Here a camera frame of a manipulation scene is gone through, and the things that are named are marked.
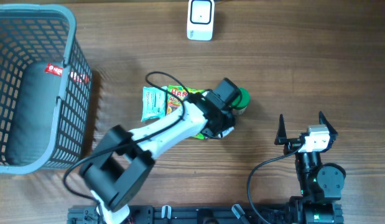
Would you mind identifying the grey plastic shopping basket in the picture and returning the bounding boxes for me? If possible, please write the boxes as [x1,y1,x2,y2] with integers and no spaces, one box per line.
[0,4,93,175]

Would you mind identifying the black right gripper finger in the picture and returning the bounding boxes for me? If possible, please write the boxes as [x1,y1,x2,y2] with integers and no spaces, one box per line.
[318,111,335,133]
[276,114,287,140]

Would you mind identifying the green lidded white jar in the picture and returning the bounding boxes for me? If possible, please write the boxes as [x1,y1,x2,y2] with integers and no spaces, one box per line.
[231,87,251,116]

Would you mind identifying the black camera cable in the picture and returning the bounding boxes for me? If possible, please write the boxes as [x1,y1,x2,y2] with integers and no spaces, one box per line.
[246,143,305,224]
[62,71,193,203]

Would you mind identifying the teal tissue packet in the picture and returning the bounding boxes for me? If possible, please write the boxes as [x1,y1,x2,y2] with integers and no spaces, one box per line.
[141,86,167,121]

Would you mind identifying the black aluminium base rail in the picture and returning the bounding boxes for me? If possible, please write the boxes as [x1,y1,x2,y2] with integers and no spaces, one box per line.
[67,204,345,224]

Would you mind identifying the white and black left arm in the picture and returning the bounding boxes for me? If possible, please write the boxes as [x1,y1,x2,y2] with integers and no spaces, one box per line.
[79,78,241,223]

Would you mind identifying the white barcode scanner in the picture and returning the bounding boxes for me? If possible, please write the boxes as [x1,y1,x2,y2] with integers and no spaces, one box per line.
[187,0,215,41]

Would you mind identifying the black left camera cable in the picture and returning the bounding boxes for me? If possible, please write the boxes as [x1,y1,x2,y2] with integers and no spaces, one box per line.
[62,71,193,203]

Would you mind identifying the black right camera cable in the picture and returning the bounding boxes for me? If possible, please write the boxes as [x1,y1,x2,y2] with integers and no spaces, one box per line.
[246,143,305,224]

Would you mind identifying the Haribo gummy candy bag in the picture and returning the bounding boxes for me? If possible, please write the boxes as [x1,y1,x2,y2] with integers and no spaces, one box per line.
[161,85,207,140]

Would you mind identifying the small red white box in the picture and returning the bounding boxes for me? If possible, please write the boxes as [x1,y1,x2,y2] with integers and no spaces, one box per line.
[218,126,234,139]

